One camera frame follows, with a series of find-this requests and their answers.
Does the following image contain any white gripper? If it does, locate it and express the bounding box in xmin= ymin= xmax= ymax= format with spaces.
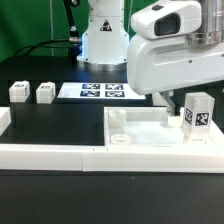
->
xmin=127 ymin=35 xmax=224 ymax=116

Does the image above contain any white square tabletop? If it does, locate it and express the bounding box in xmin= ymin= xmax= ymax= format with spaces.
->
xmin=104 ymin=107 xmax=216 ymax=147

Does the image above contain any white AprilTag base sheet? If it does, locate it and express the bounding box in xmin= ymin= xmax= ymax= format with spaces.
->
xmin=58 ymin=82 xmax=144 ymax=100

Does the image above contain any white U-shaped fence obstacle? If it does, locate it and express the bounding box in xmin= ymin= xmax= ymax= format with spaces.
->
xmin=0 ymin=107 xmax=224 ymax=173

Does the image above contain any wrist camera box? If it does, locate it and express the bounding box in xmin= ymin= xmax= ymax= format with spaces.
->
xmin=131 ymin=0 xmax=202 ymax=40

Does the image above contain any black cable bundle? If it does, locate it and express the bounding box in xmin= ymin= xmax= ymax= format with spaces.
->
xmin=13 ymin=0 xmax=83 ymax=64

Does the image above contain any white hanging cable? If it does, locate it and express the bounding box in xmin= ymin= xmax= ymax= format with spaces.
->
xmin=49 ymin=0 xmax=55 ymax=57

